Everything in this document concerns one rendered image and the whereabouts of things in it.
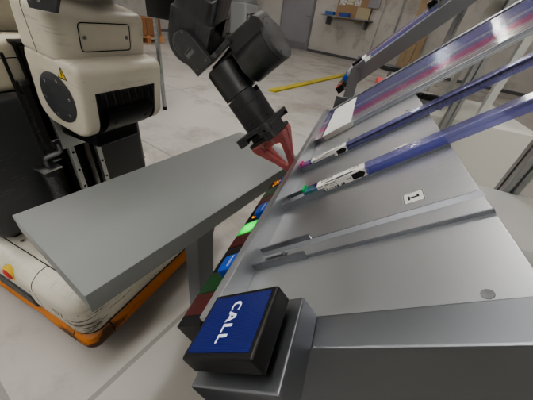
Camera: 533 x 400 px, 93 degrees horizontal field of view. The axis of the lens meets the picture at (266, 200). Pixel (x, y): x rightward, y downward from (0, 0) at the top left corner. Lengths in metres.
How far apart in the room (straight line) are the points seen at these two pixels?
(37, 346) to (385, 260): 1.10
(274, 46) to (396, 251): 0.29
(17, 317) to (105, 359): 0.36
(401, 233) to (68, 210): 0.53
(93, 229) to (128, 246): 0.08
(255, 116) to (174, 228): 0.24
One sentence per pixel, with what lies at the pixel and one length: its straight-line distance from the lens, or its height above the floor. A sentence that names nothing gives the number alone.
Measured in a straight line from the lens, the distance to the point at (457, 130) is 0.30.
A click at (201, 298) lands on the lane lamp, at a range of 0.32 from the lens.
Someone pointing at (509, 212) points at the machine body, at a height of 0.62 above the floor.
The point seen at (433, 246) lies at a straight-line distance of 0.19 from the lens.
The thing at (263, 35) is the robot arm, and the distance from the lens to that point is 0.39.
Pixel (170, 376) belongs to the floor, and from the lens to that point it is 0.99.
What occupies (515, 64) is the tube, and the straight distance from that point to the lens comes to 0.41.
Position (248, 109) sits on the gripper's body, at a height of 0.80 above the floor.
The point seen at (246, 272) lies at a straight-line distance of 0.25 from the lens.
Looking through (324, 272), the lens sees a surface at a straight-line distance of 0.21.
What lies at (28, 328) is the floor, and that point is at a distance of 1.22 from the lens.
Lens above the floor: 0.93
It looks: 36 degrees down
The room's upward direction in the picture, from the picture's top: 9 degrees clockwise
